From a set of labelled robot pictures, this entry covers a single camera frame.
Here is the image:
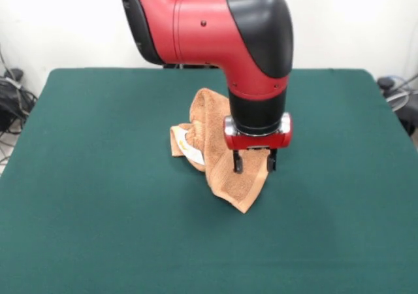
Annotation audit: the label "orange-brown terry towel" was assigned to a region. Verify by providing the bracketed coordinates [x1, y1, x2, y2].
[169, 87, 272, 214]

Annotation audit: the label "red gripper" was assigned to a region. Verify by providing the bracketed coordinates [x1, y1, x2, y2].
[223, 112, 294, 174]

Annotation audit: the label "tangled black cables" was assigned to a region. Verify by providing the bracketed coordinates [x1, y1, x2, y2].
[0, 42, 39, 177]
[376, 74, 418, 139]

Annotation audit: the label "dark green table cloth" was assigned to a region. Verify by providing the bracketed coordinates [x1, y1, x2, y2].
[0, 67, 418, 294]

